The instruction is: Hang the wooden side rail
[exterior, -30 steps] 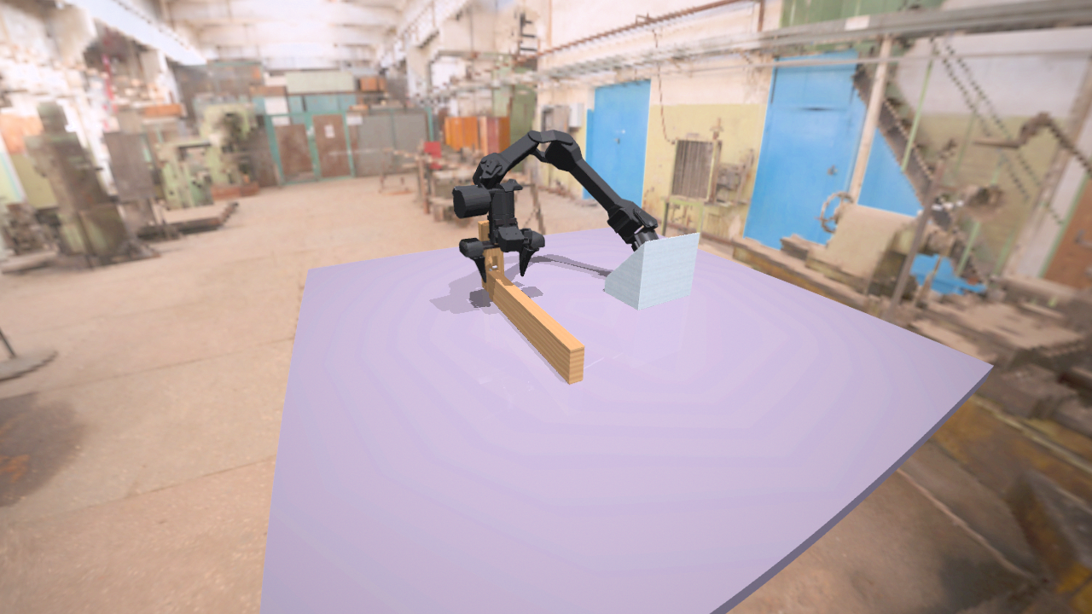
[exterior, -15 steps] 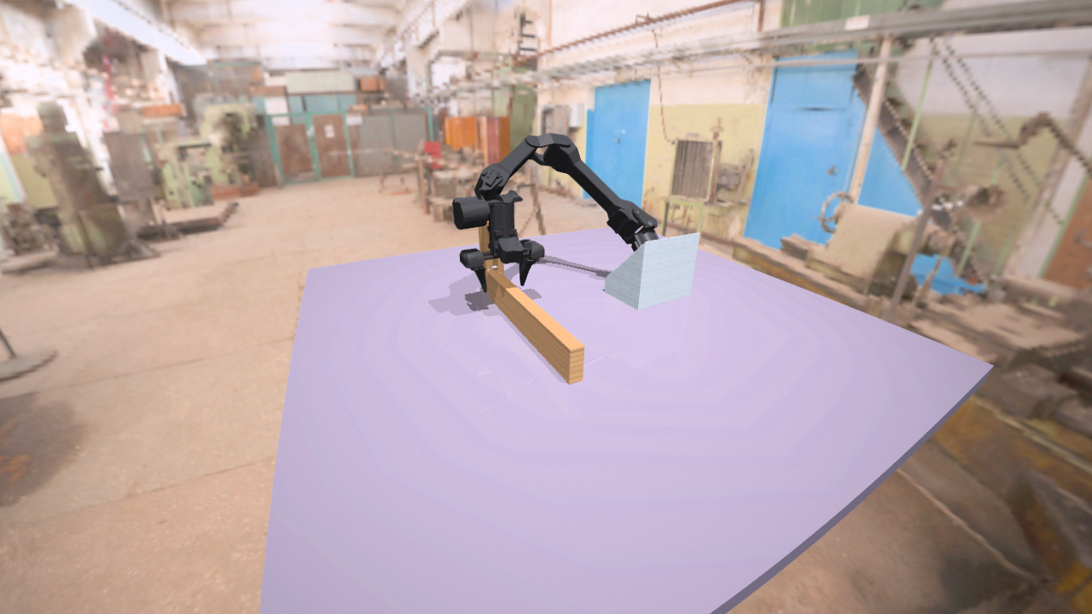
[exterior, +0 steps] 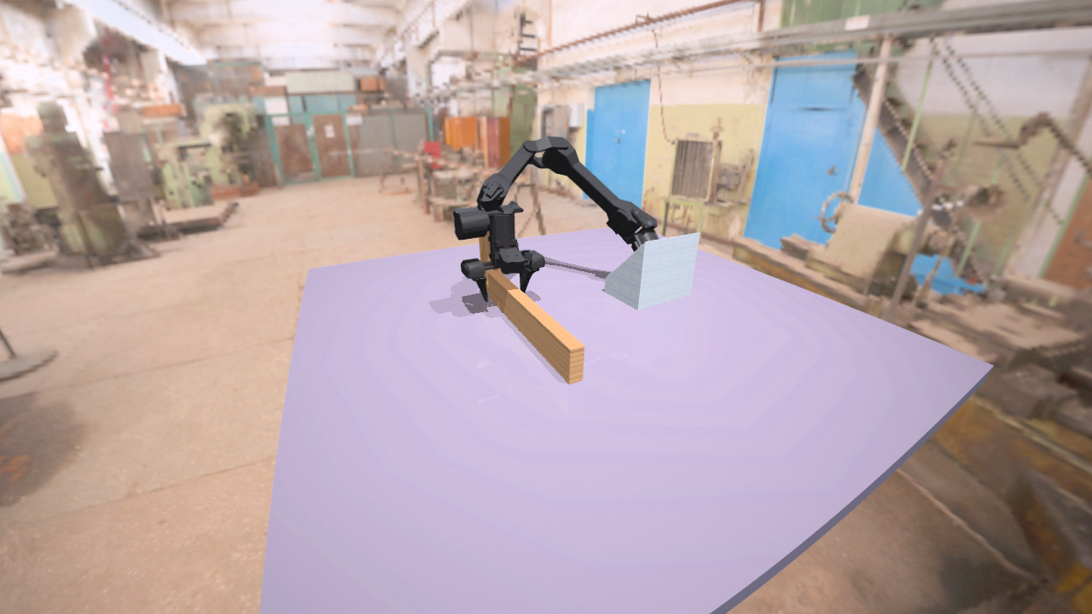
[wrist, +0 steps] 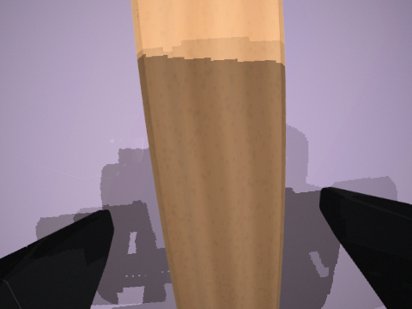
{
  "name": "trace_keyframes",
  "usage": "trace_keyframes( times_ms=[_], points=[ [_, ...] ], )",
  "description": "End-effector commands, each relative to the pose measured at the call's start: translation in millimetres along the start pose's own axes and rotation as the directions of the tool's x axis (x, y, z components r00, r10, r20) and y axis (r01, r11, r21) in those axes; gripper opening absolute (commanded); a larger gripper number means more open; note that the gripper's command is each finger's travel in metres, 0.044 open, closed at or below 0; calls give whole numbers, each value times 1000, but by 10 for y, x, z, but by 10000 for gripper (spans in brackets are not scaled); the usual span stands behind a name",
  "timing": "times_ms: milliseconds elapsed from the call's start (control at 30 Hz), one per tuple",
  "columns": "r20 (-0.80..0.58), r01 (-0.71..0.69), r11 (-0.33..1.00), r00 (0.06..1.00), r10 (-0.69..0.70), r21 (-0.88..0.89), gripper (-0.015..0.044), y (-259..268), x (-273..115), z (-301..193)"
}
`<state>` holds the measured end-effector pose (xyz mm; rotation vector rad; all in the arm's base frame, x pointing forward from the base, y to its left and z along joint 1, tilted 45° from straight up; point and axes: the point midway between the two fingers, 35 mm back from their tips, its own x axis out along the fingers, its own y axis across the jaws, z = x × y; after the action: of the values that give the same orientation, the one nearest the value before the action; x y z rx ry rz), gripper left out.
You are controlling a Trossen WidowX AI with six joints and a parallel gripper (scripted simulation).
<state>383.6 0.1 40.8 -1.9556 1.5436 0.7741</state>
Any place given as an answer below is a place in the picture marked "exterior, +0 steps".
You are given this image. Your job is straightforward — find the brown wooden board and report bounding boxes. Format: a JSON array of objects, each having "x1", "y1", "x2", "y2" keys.
[{"x1": 487, "y1": 269, "x2": 584, "y2": 383}]

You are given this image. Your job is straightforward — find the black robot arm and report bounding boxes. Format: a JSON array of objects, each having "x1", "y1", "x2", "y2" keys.
[{"x1": 453, "y1": 135, "x2": 658, "y2": 275}]

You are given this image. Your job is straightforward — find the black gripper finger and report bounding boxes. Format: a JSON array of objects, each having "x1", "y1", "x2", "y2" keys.
[
  {"x1": 520, "y1": 267, "x2": 541, "y2": 293},
  {"x1": 472, "y1": 275, "x2": 488, "y2": 302}
]

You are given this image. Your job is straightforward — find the wooden post with slot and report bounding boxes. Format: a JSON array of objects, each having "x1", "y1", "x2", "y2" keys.
[{"x1": 479, "y1": 231, "x2": 505, "y2": 292}]

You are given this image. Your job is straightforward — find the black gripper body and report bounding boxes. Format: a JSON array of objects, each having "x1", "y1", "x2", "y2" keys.
[{"x1": 461, "y1": 234, "x2": 545, "y2": 279}]

